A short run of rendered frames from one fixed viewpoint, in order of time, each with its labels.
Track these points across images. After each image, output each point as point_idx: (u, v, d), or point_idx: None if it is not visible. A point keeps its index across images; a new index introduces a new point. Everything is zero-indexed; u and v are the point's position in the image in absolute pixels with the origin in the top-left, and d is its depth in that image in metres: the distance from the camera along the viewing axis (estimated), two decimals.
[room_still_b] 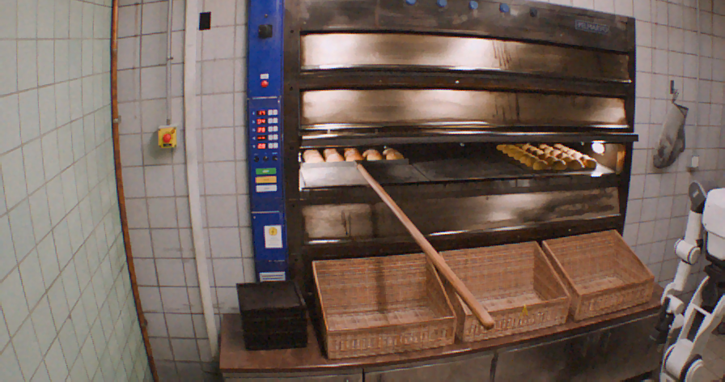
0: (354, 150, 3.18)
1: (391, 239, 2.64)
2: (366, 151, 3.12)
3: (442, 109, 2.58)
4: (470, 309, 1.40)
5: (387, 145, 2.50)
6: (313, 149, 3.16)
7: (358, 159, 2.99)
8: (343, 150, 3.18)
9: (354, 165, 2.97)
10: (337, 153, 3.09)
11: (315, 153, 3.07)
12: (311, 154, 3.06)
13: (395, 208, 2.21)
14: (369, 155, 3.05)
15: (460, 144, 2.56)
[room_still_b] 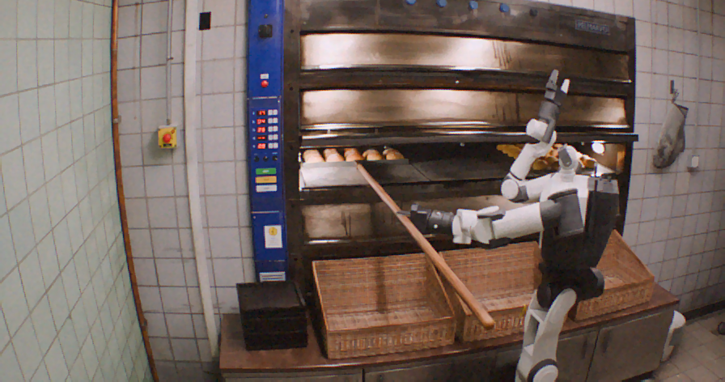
0: (354, 150, 3.18)
1: (391, 239, 2.64)
2: (366, 151, 3.12)
3: (442, 109, 2.58)
4: (470, 309, 1.40)
5: (387, 145, 2.50)
6: (313, 149, 3.16)
7: (358, 159, 2.99)
8: (343, 150, 3.18)
9: (354, 165, 2.97)
10: (337, 153, 3.09)
11: (315, 153, 3.07)
12: (311, 154, 3.06)
13: (395, 208, 2.21)
14: (369, 155, 3.05)
15: (460, 144, 2.56)
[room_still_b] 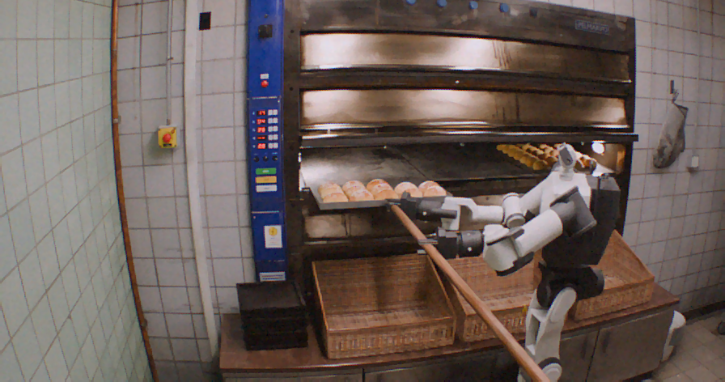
0: (383, 182, 2.50)
1: (391, 239, 2.64)
2: (400, 184, 2.45)
3: (442, 109, 2.58)
4: None
5: (387, 145, 2.50)
6: (331, 181, 2.48)
7: (390, 198, 2.31)
8: (369, 182, 2.51)
9: (387, 205, 2.30)
10: (362, 188, 2.41)
11: (335, 188, 2.39)
12: (328, 189, 2.38)
13: (459, 282, 1.53)
14: (404, 192, 2.37)
15: (460, 144, 2.56)
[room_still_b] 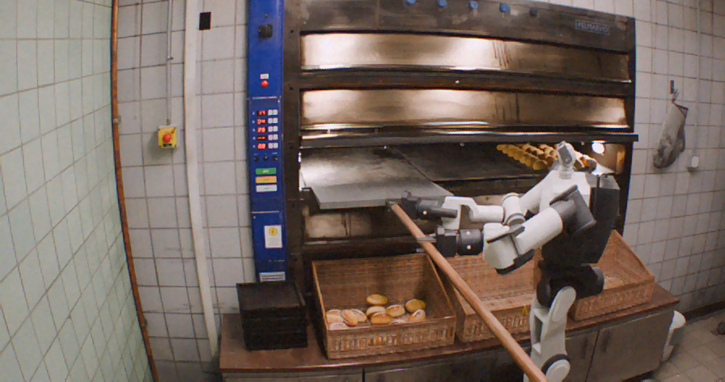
0: (387, 315, 2.53)
1: (391, 239, 2.64)
2: (391, 323, 2.44)
3: (442, 109, 2.58)
4: None
5: (387, 145, 2.50)
6: (339, 322, 2.44)
7: (391, 197, 2.31)
8: (373, 315, 2.53)
9: (387, 205, 2.29)
10: (358, 313, 2.54)
11: (336, 311, 2.55)
12: (330, 313, 2.54)
13: (456, 280, 1.53)
14: (389, 310, 2.59)
15: (460, 144, 2.56)
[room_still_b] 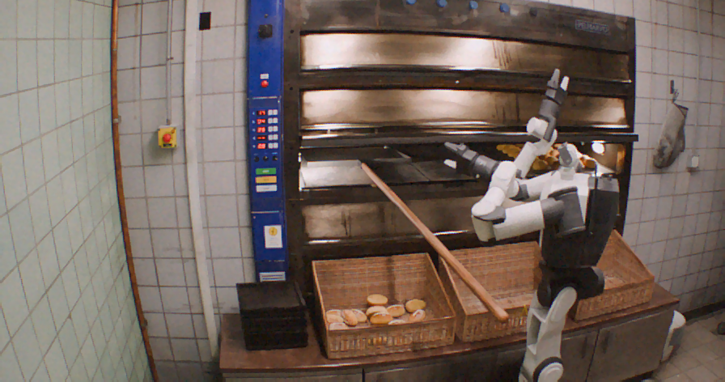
0: (387, 315, 2.53)
1: (391, 239, 2.64)
2: (391, 323, 2.44)
3: (442, 109, 2.58)
4: (484, 303, 1.42)
5: (387, 145, 2.50)
6: (339, 322, 2.44)
7: (361, 159, 3.01)
8: (373, 315, 2.53)
9: (358, 164, 2.99)
10: (358, 313, 2.54)
11: (336, 311, 2.55)
12: (330, 313, 2.54)
13: (402, 206, 2.23)
14: (389, 310, 2.59)
15: (460, 144, 2.56)
